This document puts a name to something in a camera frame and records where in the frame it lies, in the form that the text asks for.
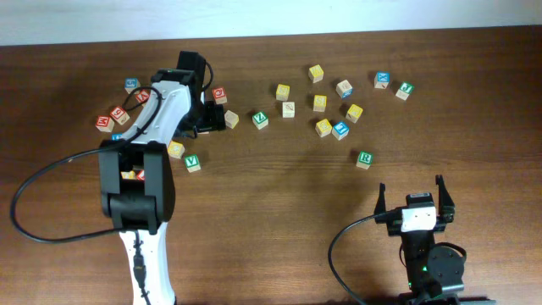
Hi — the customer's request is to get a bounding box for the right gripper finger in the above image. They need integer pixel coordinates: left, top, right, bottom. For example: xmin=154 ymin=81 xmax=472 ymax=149
xmin=435 ymin=175 xmax=454 ymax=210
xmin=373 ymin=183 xmax=386 ymax=214

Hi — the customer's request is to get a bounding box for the yellow S block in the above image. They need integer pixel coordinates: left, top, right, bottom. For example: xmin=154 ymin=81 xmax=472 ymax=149
xmin=275 ymin=84 xmax=290 ymax=102
xmin=312 ymin=95 xmax=327 ymax=112

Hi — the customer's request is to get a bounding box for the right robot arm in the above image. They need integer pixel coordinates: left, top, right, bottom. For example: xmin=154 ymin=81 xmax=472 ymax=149
xmin=374 ymin=175 xmax=467 ymax=304

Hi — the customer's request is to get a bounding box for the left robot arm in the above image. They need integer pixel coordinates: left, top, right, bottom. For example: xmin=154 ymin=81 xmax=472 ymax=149
xmin=98 ymin=51 xmax=226 ymax=304

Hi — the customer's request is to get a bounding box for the plain wooden block centre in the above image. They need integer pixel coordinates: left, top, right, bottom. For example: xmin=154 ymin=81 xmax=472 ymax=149
xmin=224 ymin=110 xmax=239 ymax=129

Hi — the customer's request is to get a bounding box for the red Q block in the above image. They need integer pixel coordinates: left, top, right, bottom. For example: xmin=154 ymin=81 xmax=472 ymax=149
xmin=212 ymin=87 xmax=228 ymax=104

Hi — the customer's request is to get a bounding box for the green Z block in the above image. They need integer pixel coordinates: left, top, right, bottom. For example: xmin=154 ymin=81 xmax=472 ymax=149
xmin=252 ymin=111 xmax=269 ymax=130

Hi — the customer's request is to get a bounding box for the green V block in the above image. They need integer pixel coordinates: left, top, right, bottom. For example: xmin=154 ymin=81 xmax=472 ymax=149
xmin=184 ymin=154 xmax=201 ymax=173

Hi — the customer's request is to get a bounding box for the yellow block beside A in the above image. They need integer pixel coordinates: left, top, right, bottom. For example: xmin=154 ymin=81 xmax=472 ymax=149
xmin=168 ymin=141 xmax=185 ymax=159

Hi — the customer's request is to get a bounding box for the wooden picture block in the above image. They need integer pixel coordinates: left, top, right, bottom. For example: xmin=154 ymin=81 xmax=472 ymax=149
xmin=282 ymin=102 xmax=296 ymax=119

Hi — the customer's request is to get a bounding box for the red A block upper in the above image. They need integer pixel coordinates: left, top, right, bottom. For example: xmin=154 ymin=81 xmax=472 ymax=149
xmin=135 ymin=89 xmax=150 ymax=106

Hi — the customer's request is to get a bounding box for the blue picture block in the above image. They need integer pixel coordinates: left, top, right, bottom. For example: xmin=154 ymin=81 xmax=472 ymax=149
xmin=332 ymin=121 xmax=350 ymax=141

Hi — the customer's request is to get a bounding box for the blue 5 block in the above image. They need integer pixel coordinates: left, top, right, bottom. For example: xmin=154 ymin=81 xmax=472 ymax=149
xmin=124 ymin=78 xmax=141 ymax=93

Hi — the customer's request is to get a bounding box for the red I block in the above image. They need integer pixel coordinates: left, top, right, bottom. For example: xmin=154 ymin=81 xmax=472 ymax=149
xmin=136 ymin=170 xmax=145 ymax=180

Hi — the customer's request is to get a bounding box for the red 9 block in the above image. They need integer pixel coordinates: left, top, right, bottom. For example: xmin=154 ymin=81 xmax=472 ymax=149
xmin=110 ymin=106 xmax=130 ymax=125

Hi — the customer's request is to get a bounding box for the yellow block lower right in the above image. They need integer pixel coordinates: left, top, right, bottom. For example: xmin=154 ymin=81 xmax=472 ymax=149
xmin=315 ymin=119 xmax=333 ymax=137

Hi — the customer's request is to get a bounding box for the blue H block upper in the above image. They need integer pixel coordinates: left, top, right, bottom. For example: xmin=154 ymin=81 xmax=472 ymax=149
xmin=111 ymin=133 xmax=122 ymax=141

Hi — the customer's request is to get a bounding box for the yellow block bottom left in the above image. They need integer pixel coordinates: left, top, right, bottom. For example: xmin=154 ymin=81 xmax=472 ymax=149
xmin=120 ymin=171 xmax=136 ymax=180

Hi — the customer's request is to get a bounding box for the yellow block top right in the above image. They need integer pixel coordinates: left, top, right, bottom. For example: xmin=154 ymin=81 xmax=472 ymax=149
xmin=308 ymin=64 xmax=324 ymax=83

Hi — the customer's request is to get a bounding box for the red M block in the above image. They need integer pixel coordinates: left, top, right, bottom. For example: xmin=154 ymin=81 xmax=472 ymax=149
xmin=95 ymin=115 xmax=114 ymax=133

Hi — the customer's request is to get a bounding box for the green J block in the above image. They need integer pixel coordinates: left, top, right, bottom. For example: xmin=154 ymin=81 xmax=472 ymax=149
xmin=395 ymin=81 xmax=415 ymax=101

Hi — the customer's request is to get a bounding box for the wooden block blue side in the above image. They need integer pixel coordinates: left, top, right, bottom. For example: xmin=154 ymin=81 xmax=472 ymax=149
xmin=335 ymin=80 xmax=353 ymax=98

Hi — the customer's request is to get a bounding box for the blue X block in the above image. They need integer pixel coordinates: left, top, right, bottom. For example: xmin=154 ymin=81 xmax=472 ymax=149
xmin=374 ymin=71 xmax=390 ymax=89

